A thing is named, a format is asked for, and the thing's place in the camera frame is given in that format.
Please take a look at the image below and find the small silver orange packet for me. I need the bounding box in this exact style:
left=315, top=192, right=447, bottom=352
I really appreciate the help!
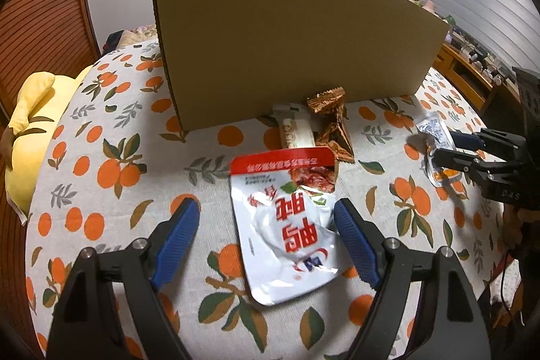
left=423, top=151, right=463, bottom=188

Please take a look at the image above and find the brown cardboard box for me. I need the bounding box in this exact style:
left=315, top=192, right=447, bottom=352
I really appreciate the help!
left=153, top=0, right=449, bottom=131

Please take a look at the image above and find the yellow plush toy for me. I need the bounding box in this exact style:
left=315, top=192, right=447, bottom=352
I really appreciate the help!
left=1, top=67, right=91, bottom=223

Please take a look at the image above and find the clear silver snack pouch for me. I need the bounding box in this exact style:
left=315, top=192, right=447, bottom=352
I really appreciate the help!
left=415, top=112, right=455, bottom=150

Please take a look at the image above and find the beige wrapped snack packet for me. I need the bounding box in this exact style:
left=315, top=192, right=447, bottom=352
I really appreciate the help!
left=273, top=103, right=316, bottom=149

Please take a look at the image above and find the wooden sideboard cabinet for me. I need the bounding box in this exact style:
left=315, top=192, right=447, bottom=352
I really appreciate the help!
left=433, top=42, right=523, bottom=116

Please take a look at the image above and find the floral bed quilt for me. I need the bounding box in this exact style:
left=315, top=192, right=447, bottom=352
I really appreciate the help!
left=102, top=24, right=157, bottom=55

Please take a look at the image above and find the orange print tablecloth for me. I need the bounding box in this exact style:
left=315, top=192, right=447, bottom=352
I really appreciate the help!
left=26, top=41, right=505, bottom=359

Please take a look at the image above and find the gold foil snack packet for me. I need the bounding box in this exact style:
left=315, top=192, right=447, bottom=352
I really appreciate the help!
left=306, top=87, right=354, bottom=164

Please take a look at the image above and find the red white snack pouch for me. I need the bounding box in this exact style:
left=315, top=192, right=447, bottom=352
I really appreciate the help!
left=230, top=146, right=351, bottom=306

